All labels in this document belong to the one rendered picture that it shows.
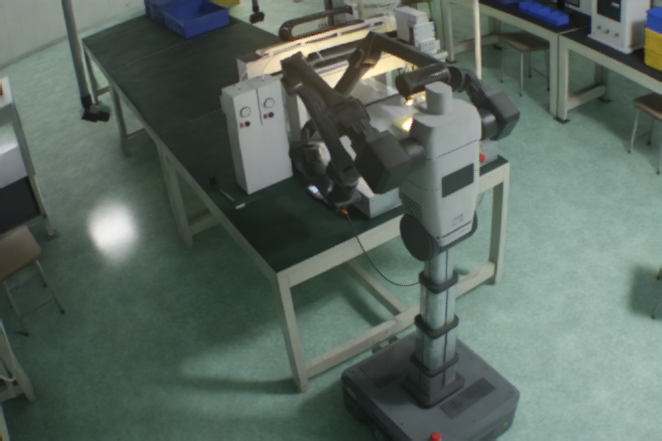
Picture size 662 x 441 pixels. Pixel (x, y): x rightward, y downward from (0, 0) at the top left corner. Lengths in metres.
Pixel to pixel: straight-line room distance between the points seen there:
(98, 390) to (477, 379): 1.85
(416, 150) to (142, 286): 2.33
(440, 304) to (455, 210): 0.40
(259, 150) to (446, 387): 1.25
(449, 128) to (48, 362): 2.54
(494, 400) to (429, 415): 0.27
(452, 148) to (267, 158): 1.19
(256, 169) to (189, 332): 0.99
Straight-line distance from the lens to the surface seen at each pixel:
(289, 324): 2.61
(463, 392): 2.59
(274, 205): 2.77
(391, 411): 2.54
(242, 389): 3.04
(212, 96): 3.85
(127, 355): 3.37
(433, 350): 2.35
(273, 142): 2.81
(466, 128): 1.83
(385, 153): 1.68
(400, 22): 2.94
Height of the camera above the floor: 2.30
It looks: 36 degrees down
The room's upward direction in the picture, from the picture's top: 7 degrees counter-clockwise
